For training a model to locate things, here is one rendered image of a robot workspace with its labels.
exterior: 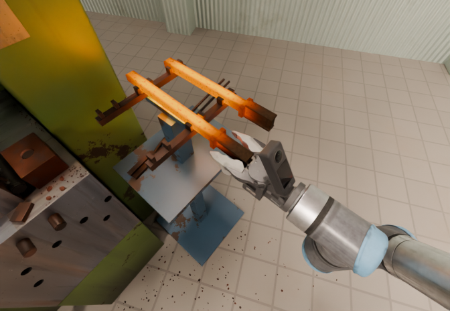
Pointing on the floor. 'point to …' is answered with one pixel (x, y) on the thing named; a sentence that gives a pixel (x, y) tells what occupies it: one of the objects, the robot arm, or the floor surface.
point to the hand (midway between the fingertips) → (225, 142)
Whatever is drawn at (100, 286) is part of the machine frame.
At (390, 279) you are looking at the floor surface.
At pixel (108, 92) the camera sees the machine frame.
